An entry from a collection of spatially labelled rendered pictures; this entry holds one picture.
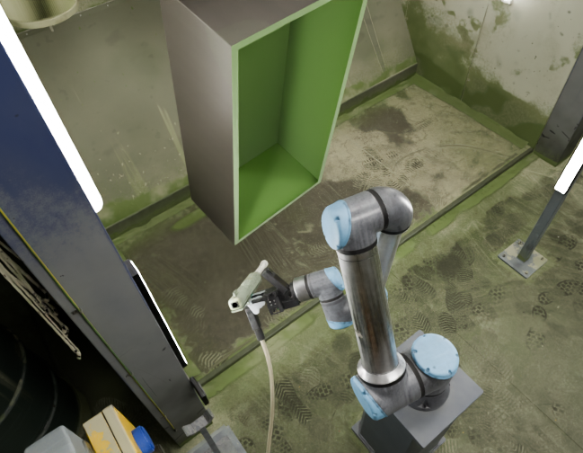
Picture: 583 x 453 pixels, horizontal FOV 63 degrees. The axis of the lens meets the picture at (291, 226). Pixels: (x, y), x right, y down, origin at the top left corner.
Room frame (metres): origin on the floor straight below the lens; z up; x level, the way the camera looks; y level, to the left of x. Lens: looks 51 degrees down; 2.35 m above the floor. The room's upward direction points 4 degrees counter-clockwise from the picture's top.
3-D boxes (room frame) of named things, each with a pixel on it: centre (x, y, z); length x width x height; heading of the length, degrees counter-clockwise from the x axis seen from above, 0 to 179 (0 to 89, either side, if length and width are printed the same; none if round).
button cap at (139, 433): (0.24, 0.28, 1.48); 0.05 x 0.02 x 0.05; 34
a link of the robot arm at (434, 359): (0.60, -0.42, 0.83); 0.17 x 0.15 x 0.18; 113
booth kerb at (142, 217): (2.53, 0.04, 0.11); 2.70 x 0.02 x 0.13; 124
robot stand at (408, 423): (0.60, -0.43, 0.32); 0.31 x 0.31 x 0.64; 34
